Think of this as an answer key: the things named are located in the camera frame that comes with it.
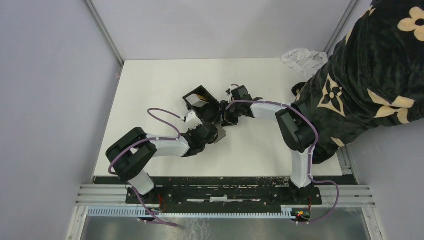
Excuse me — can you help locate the aluminium frame rail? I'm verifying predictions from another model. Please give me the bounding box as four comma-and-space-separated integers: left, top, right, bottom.
76, 145, 377, 209

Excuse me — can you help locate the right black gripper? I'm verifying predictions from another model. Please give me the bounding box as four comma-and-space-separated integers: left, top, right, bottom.
214, 100, 242, 128

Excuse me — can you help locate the grey leather card holder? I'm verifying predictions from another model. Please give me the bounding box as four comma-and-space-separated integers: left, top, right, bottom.
213, 125, 227, 144

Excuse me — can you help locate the stack of credit cards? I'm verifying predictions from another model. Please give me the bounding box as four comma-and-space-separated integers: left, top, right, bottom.
186, 93, 209, 108

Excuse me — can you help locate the black plastic card box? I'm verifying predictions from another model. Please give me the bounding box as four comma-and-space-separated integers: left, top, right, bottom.
182, 85, 220, 123

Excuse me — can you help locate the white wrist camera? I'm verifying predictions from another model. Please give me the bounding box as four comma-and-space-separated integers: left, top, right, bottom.
225, 84, 239, 97
182, 110, 203, 130

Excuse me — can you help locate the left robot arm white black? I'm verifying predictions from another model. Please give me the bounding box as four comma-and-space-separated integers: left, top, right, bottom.
105, 123, 219, 204

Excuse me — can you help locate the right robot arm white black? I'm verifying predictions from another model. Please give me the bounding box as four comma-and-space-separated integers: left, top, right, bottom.
215, 84, 319, 204

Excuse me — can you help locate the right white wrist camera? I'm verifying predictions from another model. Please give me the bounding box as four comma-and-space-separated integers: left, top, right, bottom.
225, 84, 239, 97

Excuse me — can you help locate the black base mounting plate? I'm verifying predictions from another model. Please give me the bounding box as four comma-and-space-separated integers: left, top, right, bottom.
93, 176, 357, 215

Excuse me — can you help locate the white crumpled cloth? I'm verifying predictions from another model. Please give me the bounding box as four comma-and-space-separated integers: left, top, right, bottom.
280, 48, 329, 80

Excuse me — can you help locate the grey slotted cable duct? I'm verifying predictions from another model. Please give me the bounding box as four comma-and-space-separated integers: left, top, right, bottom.
87, 206, 295, 220

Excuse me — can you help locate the black floral plush blanket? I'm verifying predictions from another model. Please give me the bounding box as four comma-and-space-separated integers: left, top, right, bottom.
291, 0, 424, 164

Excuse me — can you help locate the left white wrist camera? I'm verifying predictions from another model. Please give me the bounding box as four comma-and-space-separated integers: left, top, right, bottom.
182, 110, 203, 130

